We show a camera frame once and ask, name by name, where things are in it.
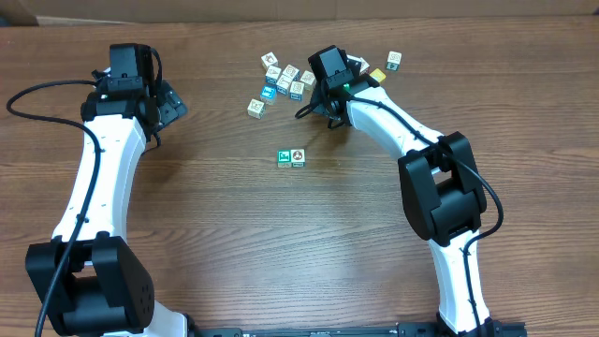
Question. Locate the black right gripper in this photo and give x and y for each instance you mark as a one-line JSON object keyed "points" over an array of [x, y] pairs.
{"points": [[320, 106]]}

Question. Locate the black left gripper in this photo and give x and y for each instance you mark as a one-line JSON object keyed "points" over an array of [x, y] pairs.
{"points": [[170, 104]]}

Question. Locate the wooden block soccer ball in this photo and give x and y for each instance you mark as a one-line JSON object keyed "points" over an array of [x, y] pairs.
{"points": [[298, 158]]}

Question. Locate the wooden block green letter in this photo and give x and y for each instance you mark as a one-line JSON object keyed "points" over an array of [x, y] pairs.
{"points": [[284, 159]]}

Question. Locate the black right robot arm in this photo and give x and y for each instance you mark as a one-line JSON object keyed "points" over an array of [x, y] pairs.
{"points": [[443, 194]]}

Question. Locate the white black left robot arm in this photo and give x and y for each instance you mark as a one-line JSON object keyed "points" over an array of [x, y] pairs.
{"points": [[87, 277]]}

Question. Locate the wooden block tan picture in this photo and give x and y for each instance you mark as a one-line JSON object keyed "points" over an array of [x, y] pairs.
{"points": [[308, 79]]}

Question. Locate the wooden block red side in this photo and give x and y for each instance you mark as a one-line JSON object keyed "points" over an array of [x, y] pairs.
{"points": [[364, 66]]}

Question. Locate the yellow top wooden block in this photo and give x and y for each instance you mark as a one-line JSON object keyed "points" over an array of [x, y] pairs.
{"points": [[378, 75]]}

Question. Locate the wooden block blue letter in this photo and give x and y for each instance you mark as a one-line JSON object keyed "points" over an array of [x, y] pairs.
{"points": [[296, 90]]}

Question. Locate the wooden block blue edge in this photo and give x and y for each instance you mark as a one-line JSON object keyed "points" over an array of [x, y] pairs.
{"points": [[291, 72]]}

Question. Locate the wooden block green four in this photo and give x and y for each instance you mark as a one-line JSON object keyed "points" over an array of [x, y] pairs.
{"points": [[393, 60]]}

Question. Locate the wooden block blue side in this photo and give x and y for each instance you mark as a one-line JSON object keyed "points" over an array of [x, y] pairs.
{"points": [[273, 74]]}

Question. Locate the wooden block red picture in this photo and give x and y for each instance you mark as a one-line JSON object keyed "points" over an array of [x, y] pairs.
{"points": [[269, 59]]}

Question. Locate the blue top wooden block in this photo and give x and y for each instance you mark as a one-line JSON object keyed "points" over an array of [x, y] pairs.
{"points": [[268, 95]]}

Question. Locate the wooden block tan drawing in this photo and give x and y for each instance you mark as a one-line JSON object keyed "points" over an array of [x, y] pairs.
{"points": [[256, 108]]}

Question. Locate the brown cardboard backdrop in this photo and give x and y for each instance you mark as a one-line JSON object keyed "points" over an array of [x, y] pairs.
{"points": [[33, 12]]}

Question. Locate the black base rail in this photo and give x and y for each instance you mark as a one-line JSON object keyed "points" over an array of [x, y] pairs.
{"points": [[327, 332]]}

